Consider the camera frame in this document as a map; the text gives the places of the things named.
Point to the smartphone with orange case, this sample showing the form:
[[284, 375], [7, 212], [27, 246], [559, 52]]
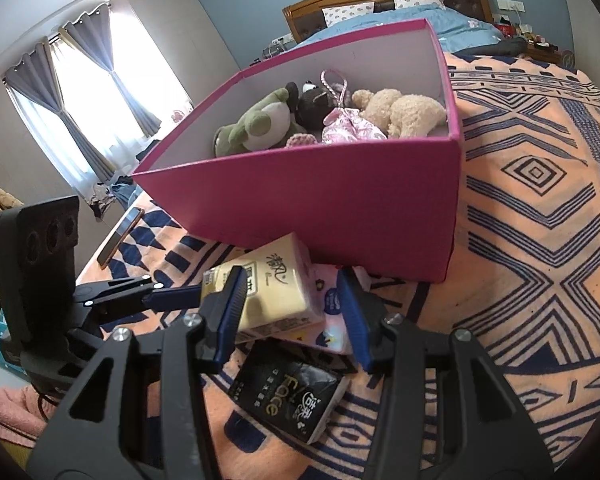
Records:
[[120, 237]]

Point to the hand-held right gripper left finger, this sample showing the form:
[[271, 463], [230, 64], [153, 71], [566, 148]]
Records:
[[230, 310]]

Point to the dark grey bed sheet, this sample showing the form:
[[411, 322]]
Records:
[[505, 49]]

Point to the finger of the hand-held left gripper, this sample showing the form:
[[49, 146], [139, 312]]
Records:
[[94, 321], [180, 299]]

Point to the teal dotted box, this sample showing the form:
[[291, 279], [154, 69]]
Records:
[[0, 345]]

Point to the beige teddy bear plush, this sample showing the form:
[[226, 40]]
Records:
[[405, 115]]

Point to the pink knitted plush toy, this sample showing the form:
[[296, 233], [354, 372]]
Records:
[[300, 140]]

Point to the crumpled blue grey clothes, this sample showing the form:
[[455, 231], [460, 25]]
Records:
[[115, 190]]

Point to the blue floral duvet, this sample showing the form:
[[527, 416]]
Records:
[[460, 25]]

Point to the black tissue pack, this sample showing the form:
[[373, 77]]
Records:
[[285, 395]]

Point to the white wall socket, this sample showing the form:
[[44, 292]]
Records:
[[282, 40], [510, 5]]

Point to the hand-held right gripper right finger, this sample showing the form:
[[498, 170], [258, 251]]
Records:
[[352, 315]]

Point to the cluttered bedside table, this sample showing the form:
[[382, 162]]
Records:
[[275, 53], [535, 42]]

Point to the green dinosaur plush toy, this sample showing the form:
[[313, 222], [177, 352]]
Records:
[[260, 125]]

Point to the grey blue curtain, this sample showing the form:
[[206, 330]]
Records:
[[95, 45], [30, 90]]

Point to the orange patterned blanket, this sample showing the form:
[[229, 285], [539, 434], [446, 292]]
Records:
[[530, 240]]

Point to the dark brown plush toy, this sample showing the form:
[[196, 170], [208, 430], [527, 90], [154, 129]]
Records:
[[312, 107]]

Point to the pink cardboard box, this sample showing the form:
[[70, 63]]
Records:
[[330, 200]]

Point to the yellow tissue pack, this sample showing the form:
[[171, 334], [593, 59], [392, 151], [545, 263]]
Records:
[[275, 285]]

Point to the black cloth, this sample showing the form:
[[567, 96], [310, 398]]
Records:
[[147, 152]]

